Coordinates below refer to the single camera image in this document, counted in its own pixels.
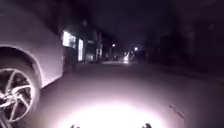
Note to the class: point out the grey asphalt road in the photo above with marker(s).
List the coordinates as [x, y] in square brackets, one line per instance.
[126, 86]

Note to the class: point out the building with lit windows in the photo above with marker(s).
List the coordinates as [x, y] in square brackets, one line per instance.
[75, 45]

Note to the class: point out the robot's own part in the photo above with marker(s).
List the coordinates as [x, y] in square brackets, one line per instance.
[146, 125]
[75, 126]

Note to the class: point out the white car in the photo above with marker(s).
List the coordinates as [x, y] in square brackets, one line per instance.
[30, 50]

